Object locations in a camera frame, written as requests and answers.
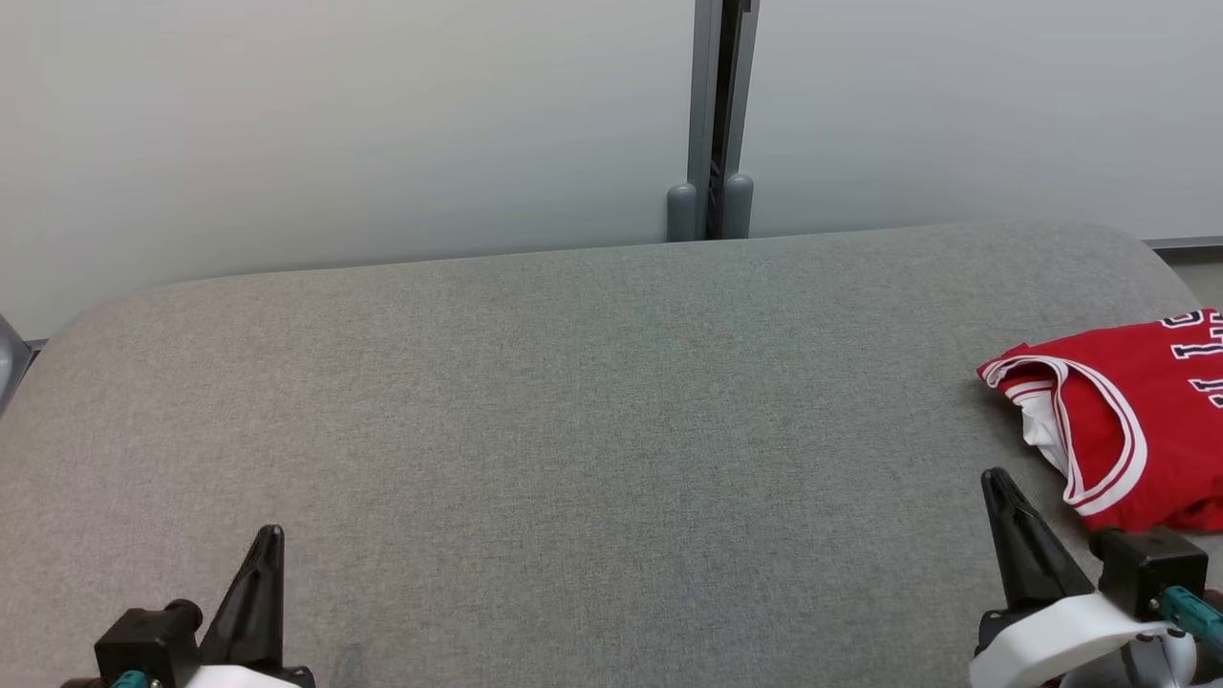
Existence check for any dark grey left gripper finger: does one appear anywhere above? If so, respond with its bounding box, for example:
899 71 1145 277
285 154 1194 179
199 525 287 668

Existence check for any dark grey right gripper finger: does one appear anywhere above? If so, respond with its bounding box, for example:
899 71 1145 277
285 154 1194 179
981 467 1096 613

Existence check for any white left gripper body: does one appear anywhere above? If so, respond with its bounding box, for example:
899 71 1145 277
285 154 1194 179
182 665 317 688

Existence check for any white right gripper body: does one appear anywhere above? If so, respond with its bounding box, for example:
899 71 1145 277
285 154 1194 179
969 591 1172 688

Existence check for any red basketball jersey with number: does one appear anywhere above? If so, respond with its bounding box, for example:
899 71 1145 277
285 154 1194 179
976 307 1223 534

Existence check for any grey double partition post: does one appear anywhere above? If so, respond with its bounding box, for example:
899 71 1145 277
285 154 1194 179
665 0 763 243

